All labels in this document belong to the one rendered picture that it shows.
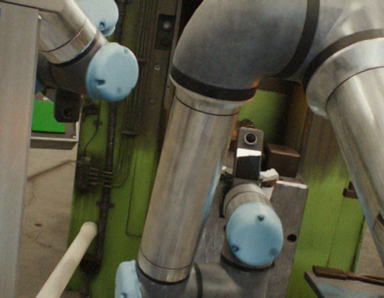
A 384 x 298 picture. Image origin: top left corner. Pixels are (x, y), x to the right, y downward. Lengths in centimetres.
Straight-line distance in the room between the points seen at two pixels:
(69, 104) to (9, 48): 70
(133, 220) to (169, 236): 92
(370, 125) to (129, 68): 33
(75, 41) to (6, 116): 38
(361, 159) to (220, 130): 16
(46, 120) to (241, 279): 65
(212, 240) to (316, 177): 39
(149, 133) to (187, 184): 89
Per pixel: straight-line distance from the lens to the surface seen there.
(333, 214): 153
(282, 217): 129
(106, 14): 76
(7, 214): 24
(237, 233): 64
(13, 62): 22
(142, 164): 145
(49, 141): 116
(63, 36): 59
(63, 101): 92
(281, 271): 135
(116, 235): 153
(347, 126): 45
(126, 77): 63
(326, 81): 48
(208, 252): 131
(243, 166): 82
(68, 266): 127
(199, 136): 51
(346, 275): 138
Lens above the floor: 121
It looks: 11 degrees down
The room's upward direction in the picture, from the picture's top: 9 degrees clockwise
